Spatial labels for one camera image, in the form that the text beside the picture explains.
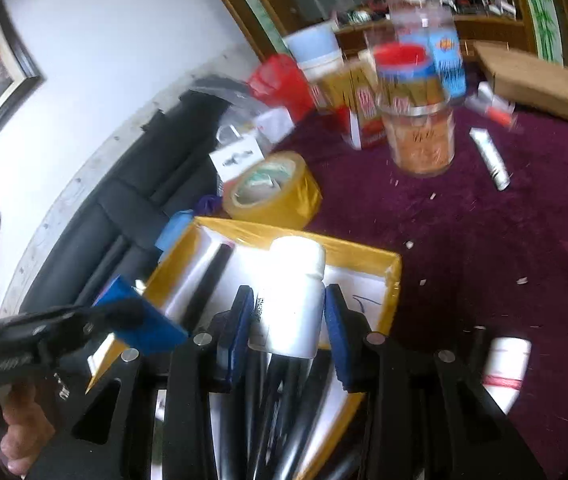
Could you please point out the maroon tablecloth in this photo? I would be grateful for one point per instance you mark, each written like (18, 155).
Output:
(470, 253)

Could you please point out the cardboard tray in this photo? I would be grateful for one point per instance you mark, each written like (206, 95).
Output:
(524, 79)

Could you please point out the toothpick jar orange label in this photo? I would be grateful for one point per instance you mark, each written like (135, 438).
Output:
(421, 138)

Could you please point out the yellow box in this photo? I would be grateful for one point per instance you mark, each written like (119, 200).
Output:
(369, 277)

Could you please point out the red plastic bag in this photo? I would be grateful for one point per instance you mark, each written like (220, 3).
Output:
(278, 82)

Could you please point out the blue white cup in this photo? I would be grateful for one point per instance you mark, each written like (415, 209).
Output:
(315, 50)

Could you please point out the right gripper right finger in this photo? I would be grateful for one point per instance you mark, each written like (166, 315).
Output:
(347, 330)

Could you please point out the left hand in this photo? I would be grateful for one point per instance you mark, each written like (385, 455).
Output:
(28, 429)

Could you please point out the yellow tape roll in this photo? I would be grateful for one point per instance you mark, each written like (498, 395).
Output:
(278, 191)

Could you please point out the black chair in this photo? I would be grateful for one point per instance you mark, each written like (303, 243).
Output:
(114, 233)

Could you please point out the clear jar red lid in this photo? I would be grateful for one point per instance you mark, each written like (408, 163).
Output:
(430, 23)

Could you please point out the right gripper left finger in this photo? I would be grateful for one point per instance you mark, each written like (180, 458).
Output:
(232, 345)

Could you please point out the white small tube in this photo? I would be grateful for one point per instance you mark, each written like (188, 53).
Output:
(491, 157)

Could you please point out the white tube orange cap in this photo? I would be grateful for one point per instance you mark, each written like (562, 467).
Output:
(505, 370)

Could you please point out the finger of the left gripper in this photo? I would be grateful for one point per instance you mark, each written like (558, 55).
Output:
(137, 322)

